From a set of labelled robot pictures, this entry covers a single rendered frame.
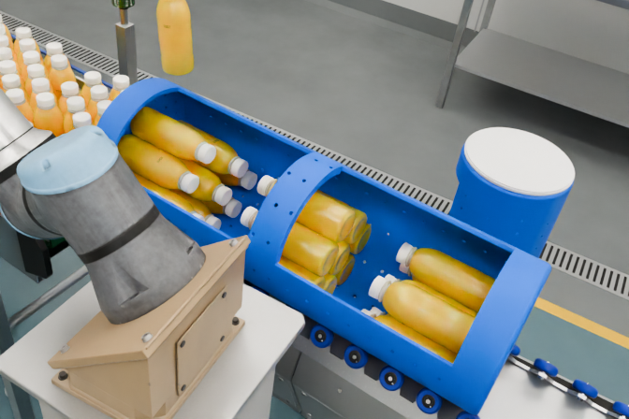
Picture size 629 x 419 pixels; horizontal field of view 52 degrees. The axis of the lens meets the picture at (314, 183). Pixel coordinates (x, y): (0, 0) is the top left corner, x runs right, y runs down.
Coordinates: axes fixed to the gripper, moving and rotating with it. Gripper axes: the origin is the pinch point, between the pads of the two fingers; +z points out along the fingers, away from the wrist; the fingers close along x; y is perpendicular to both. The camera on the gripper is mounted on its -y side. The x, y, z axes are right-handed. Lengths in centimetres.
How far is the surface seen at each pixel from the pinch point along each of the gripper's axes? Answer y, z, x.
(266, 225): 39, 23, -28
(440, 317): 71, 33, -25
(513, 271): 79, 26, -17
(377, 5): -123, 189, 274
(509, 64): -6, 174, 224
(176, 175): 13.2, 26.0, -24.4
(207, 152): 16.8, 24.0, -18.0
